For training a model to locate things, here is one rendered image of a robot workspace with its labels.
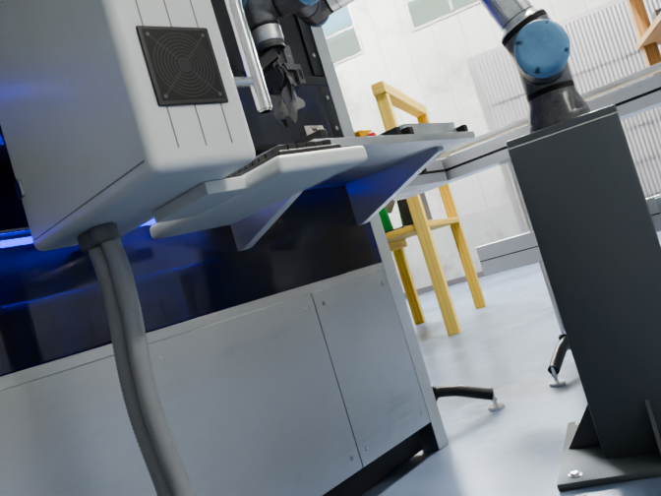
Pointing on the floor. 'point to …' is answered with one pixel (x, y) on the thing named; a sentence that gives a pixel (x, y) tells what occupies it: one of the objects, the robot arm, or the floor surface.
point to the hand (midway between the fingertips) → (287, 120)
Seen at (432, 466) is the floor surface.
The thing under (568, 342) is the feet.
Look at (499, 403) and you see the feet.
